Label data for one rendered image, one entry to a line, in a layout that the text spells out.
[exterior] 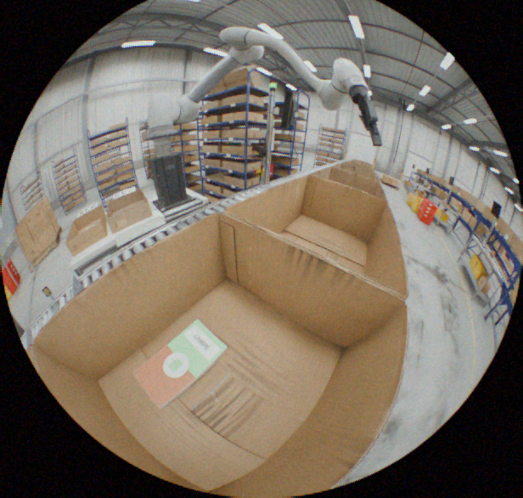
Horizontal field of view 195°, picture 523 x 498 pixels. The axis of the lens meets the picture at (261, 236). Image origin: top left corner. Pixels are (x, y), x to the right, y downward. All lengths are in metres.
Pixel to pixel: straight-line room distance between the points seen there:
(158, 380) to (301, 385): 0.22
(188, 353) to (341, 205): 0.57
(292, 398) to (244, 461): 0.14
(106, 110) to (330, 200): 10.08
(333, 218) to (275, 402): 0.54
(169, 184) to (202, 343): 0.94
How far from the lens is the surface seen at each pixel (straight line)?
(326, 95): 0.82
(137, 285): 0.24
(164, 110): 1.07
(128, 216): 1.02
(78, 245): 1.12
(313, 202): 0.58
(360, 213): 0.56
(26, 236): 4.75
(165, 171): 1.04
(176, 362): 0.29
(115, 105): 10.19
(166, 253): 0.23
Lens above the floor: 1.16
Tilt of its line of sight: 37 degrees down
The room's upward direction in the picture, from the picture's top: 4 degrees clockwise
